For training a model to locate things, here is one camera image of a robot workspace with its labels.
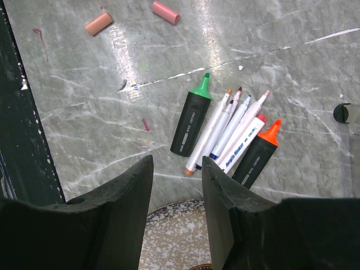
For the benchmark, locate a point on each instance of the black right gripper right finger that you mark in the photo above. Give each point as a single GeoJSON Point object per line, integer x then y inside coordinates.
{"type": "Point", "coordinates": [223, 199]}

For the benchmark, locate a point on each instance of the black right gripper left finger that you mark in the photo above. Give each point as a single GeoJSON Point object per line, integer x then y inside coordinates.
{"type": "Point", "coordinates": [125, 202]}

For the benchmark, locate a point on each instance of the red capped marker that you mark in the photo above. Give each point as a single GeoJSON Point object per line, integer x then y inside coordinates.
{"type": "Point", "coordinates": [243, 142]}
{"type": "Point", "coordinates": [235, 100]}

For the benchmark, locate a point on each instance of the salmon capped white marker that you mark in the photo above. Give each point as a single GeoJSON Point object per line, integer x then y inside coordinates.
{"type": "Point", "coordinates": [190, 166]}

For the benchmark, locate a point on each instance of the blue capped white marker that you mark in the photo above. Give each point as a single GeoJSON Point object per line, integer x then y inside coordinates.
{"type": "Point", "coordinates": [225, 137]}

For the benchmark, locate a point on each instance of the orange and black highlighter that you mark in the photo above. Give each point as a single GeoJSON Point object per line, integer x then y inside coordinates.
{"type": "Point", "coordinates": [257, 156]}

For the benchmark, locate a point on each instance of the green and black highlighter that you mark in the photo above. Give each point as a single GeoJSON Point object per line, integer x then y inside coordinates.
{"type": "Point", "coordinates": [192, 116]}

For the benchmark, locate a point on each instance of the small black capped marker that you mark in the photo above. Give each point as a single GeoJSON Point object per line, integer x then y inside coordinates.
{"type": "Point", "coordinates": [209, 145]}

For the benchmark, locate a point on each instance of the pink capped white marker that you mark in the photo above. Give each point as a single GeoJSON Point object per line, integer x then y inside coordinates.
{"type": "Point", "coordinates": [250, 114]}

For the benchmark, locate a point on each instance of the pink pen cap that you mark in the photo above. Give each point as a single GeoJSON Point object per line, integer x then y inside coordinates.
{"type": "Point", "coordinates": [165, 12]}

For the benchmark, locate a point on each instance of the salmon pen cap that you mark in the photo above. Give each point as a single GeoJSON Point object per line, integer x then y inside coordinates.
{"type": "Point", "coordinates": [99, 24]}

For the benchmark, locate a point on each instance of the speckled grey plate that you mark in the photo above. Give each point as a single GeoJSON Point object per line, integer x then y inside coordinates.
{"type": "Point", "coordinates": [176, 237]}

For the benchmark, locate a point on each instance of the steel dish rack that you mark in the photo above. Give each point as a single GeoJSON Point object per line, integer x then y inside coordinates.
{"type": "Point", "coordinates": [347, 113]}

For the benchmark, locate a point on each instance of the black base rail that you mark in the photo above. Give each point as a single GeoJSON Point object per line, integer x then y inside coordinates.
{"type": "Point", "coordinates": [27, 169]}

